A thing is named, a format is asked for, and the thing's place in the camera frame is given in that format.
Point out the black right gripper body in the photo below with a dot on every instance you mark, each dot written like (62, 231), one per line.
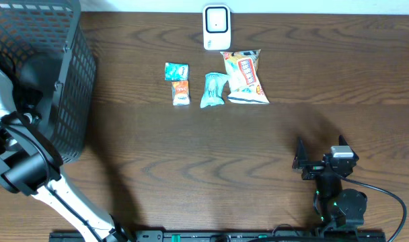
(313, 169)

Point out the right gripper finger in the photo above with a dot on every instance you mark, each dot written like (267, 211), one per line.
(342, 141)
(301, 153)

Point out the yellow snack chip bag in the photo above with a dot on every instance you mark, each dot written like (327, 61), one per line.
(244, 84)

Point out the light green pouch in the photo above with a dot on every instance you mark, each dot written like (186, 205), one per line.
(213, 89)

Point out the orange tissue packet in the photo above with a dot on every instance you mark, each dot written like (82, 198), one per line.
(180, 93)

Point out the teal tissue packet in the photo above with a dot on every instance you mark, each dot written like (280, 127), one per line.
(176, 72)

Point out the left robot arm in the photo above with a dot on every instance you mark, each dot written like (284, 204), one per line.
(30, 164)

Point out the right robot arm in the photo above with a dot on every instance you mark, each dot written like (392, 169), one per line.
(341, 210)

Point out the grey plastic shopping basket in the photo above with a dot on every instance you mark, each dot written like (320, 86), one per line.
(44, 45)

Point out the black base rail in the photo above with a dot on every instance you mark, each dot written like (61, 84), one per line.
(236, 236)

